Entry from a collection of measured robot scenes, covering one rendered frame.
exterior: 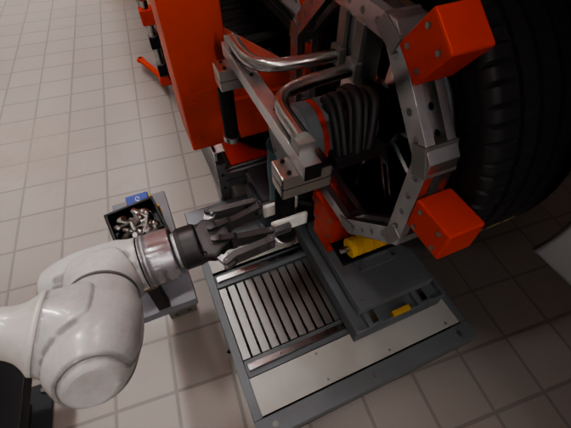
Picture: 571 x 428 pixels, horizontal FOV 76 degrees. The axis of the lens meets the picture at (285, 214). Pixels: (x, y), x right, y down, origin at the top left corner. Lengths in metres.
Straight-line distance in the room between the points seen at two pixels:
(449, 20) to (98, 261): 0.59
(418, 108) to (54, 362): 0.57
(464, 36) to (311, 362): 1.07
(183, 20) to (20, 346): 0.83
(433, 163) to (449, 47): 0.17
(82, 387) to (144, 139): 1.89
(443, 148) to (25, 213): 1.90
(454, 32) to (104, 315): 0.56
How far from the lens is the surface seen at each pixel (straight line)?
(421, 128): 0.61
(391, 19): 0.64
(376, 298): 1.29
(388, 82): 0.84
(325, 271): 1.40
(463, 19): 0.58
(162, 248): 0.62
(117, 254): 0.62
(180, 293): 1.05
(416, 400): 1.46
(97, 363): 0.47
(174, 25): 1.08
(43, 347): 0.50
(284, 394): 1.31
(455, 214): 0.67
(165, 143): 2.20
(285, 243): 0.72
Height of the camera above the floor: 1.36
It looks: 52 degrees down
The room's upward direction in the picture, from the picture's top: straight up
